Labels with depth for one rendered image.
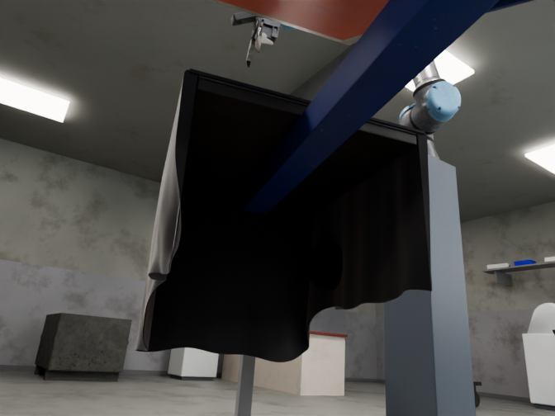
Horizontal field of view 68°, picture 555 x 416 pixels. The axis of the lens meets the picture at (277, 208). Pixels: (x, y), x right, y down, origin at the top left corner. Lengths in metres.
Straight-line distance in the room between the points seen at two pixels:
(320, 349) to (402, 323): 5.04
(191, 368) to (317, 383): 2.20
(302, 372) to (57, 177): 5.25
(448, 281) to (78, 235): 7.05
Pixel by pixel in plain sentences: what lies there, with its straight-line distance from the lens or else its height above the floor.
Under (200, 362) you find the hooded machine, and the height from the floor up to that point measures 0.28.
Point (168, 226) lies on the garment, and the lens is 0.63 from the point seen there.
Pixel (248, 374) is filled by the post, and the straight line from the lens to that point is 1.33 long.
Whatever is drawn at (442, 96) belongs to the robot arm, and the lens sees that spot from 1.47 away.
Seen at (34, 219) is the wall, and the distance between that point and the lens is 7.86.
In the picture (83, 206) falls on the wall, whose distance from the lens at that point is 8.01.
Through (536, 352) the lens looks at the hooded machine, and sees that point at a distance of 7.89.
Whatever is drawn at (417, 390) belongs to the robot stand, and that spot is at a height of 0.47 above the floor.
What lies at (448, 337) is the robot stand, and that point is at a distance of 1.34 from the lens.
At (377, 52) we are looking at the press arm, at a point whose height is 0.87.
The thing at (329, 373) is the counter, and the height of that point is 0.30.
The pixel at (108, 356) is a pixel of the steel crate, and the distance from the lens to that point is 6.36.
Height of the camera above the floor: 0.55
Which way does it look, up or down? 19 degrees up
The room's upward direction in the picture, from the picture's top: 4 degrees clockwise
